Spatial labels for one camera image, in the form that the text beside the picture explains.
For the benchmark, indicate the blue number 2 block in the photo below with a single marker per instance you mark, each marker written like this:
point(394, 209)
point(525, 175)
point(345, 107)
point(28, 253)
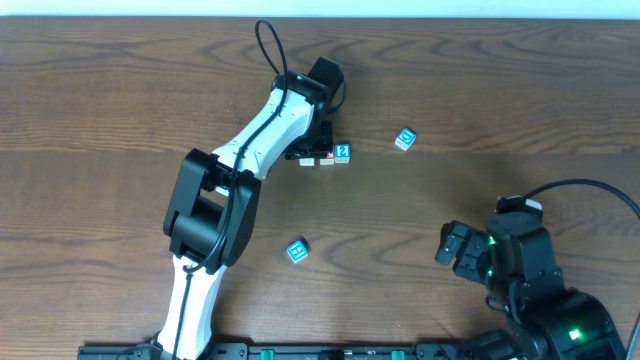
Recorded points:
point(342, 153)

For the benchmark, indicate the red letter I block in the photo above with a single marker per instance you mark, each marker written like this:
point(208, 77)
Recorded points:
point(329, 159)

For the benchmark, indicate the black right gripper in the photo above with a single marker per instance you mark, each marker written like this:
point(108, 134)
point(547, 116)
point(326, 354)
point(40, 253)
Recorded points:
point(473, 251)

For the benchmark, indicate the red letter A block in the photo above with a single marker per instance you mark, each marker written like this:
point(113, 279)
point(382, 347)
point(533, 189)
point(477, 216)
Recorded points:
point(307, 162)

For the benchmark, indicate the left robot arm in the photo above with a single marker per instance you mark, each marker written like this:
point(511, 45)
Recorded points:
point(213, 207)

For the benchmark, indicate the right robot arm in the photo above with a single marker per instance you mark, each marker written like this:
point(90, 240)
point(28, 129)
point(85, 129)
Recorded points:
point(513, 258)

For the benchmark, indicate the blue letter H block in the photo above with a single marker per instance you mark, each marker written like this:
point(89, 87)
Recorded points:
point(297, 250)

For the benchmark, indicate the blue letter D block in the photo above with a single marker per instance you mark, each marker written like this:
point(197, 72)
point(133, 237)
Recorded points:
point(405, 139)

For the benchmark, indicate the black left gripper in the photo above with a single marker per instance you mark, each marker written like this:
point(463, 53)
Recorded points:
point(310, 150)

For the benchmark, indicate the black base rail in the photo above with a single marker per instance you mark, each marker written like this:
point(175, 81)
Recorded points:
point(242, 351)

